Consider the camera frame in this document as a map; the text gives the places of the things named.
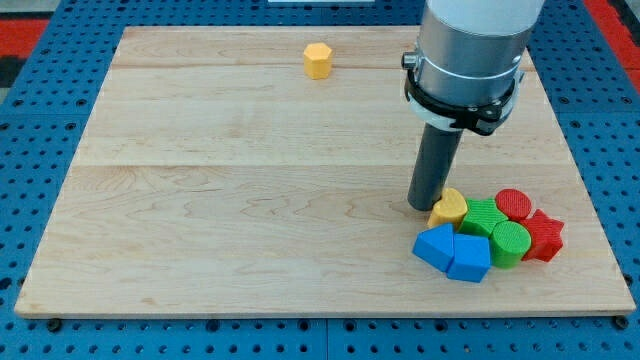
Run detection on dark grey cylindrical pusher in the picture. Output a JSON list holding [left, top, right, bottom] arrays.
[[407, 124, 462, 211]]

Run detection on black wrist mount ring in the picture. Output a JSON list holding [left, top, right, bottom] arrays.
[[404, 70, 524, 136]]

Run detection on yellow hexagon block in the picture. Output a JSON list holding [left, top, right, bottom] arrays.
[[303, 42, 333, 80]]

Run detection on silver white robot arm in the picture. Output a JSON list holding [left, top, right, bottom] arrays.
[[401, 0, 544, 211]]

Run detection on yellow heart block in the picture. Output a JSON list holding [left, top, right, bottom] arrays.
[[427, 188, 468, 230]]

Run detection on green star block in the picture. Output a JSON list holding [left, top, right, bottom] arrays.
[[458, 198, 508, 238]]

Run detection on red cylinder block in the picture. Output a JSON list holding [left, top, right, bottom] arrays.
[[495, 188, 533, 222]]

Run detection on blue triangle block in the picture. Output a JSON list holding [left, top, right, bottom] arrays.
[[412, 223, 454, 272]]

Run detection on green cylinder block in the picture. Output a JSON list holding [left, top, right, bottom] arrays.
[[489, 221, 531, 269]]

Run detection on blue cube block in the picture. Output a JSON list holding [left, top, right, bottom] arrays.
[[446, 233, 491, 283]]

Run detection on red star block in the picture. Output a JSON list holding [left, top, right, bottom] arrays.
[[520, 209, 564, 262]]

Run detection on light wooden board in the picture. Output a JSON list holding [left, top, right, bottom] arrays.
[[15, 26, 635, 319]]

